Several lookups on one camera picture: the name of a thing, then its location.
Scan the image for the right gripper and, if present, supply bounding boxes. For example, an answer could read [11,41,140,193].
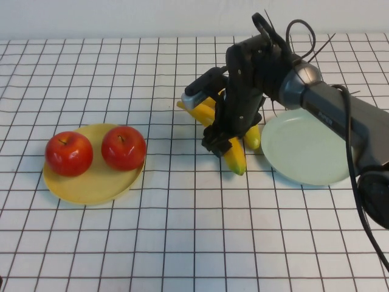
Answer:
[201,90,263,158]

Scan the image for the yellow banana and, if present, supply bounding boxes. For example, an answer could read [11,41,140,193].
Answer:
[177,99,246,176]
[206,91,261,150]

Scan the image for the red apple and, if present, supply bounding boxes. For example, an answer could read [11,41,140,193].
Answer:
[44,131,94,178]
[101,126,147,172]

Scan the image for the pale green round plate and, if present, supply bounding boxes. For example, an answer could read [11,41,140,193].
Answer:
[260,108,362,187]

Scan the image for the yellow round plate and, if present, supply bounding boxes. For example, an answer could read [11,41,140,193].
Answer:
[42,123,146,207]

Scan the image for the white black-grid tablecloth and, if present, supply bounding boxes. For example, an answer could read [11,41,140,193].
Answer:
[0,32,389,292]

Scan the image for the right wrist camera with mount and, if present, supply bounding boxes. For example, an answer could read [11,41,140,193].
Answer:
[181,66,229,111]

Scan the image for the right arm black looped cable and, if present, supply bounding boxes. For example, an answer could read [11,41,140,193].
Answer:
[251,12,276,42]

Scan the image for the right black camera cable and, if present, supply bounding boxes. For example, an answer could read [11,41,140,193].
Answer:
[285,19,389,273]

